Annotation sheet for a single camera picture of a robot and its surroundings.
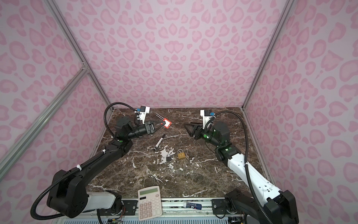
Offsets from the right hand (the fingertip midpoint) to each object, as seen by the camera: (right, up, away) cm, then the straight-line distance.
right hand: (187, 124), depth 69 cm
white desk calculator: (-20, -42, +4) cm, 47 cm away
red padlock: (-10, +1, +2) cm, 10 cm away
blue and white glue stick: (+3, -42, +3) cm, 43 cm away
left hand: (-11, +1, 0) cm, 11 cm away
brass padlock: (-3, -21, +22) cm, 31 cm away
